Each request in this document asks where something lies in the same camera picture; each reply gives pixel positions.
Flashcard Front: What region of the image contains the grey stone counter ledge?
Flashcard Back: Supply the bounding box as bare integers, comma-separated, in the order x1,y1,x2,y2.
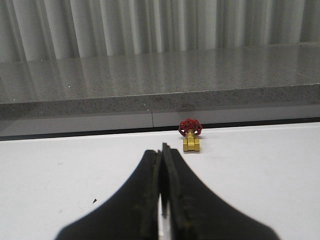
0,42,320,137

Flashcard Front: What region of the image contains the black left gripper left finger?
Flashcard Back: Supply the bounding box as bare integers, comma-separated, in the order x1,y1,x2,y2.
56,150,162,240

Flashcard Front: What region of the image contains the brass valve red handwheel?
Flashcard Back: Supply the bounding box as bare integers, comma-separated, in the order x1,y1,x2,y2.
178,118,203,152

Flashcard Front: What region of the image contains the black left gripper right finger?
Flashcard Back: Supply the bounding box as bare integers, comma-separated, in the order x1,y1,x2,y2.
159,143,279,240

